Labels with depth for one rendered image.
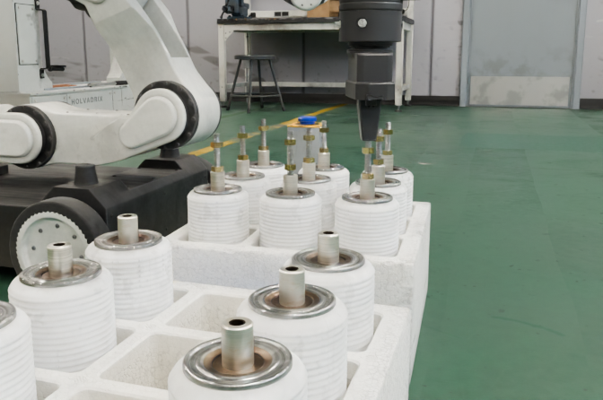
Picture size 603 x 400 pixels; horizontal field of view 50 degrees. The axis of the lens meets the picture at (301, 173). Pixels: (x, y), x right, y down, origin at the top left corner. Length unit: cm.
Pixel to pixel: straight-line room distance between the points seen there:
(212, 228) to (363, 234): 23
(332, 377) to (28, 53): 324
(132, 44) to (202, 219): 52
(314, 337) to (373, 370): 10
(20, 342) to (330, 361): 25
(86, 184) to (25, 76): 237
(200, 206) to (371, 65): 33
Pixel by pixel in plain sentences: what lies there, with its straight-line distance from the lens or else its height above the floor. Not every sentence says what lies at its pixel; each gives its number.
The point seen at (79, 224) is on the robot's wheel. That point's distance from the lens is 123.
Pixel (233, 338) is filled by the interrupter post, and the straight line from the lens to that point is 45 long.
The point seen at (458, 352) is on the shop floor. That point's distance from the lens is 108.
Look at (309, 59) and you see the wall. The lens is 626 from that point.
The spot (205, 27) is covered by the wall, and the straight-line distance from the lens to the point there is 663.
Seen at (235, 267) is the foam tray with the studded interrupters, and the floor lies 15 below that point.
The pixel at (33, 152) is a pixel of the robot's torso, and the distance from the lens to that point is 152.
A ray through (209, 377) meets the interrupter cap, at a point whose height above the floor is 25.
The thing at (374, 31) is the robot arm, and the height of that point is 49.
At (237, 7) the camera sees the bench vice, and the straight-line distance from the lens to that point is 561.
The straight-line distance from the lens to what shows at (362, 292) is 65.
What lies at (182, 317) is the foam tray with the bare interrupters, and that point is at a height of 17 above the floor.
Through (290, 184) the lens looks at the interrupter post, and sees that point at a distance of 97.
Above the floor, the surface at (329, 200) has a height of 22.
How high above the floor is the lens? 46
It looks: 10 degrees down
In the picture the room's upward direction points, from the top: straight up
